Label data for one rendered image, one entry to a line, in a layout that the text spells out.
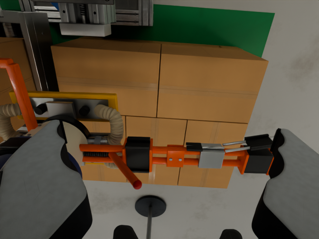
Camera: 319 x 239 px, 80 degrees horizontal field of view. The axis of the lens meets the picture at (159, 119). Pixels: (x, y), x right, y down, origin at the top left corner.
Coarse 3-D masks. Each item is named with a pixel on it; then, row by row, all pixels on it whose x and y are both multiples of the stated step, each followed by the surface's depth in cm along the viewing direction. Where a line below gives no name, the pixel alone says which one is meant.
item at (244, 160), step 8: (248, 152) 55; (256, 152) 55; (264, 152) 55; (248, 160) 55; (256, 160) 55; (264, 160) 55; (272, 160) 55; (240, 168) 58; (248, 168) 56; (256, 168) 56; (264, 168) 56
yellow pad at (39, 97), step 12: (12, 96) 61; (36, 96) 61; (48, 96) 61; (60, 96) 61; (72, 96) 61; (84, 96) 61; (96, 96) 61; (108, 96) 60; (36, 108) 60; (84, 108) 60; (84, 120) 65; (96, 120) 65; (108, 120) 65
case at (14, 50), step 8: (0, 40) 90; (8, 40) 91; (16, 40) 93; (24, 40) 98; (0, 48) 84; (8, 48) 88; (16, 48) 93; (24, 48) 98; (0, 56) 84; (8, 56) 88; (16, 56) 93; (24, 56) 99; (24, 64) 99; (0, 72) 84; (24, 72) 99; (0, 80) 85; (8, 80) 89; (24, 80) 99; (32, 80) 106; (0, 88) 85; (8, 88) 89; (32, 88) 106; (0, 96) 85; (8, 96) 89; (0, 104) 85; (16, 120) 95; (16, 128) 95
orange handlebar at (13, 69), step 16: (0, 64) 44; (16, 64) 45; (16, 80) 46; (16, 96) 48; (32, 112) 51; (32, 128) 52; (80, 144) 56; (96, 160) 57; (160, 160) 57; (176, 160) 56; (192, 160) 58; (224, 160) 58; (240, 160) 58
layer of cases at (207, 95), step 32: (64, 64) 108; (96, 64) 108; (128, 64) 108; (160, 64) 107; (192, 64) 107; (224, 64) 107; (256, 64) 106; (128, 96) 117; (160, 96) 116; (192, 96) 116; (224, 96) 116; (256, 96) 115; (96, 128) 128; (128, 128) 127; (160, 128) 127; (192, 128) 127; (224, 128) 126
